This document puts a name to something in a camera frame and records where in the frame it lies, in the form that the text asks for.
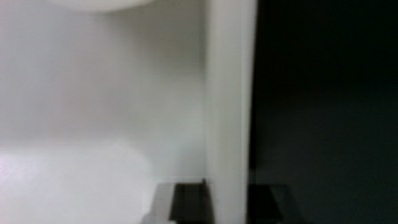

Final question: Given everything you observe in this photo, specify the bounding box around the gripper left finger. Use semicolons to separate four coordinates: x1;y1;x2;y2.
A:
140;180;213;224

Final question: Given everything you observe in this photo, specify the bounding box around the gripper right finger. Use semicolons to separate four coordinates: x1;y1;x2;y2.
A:
247;184;297;224

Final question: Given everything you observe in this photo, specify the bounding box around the white square tabletop part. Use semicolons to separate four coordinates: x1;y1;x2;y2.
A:
0;0;258;224

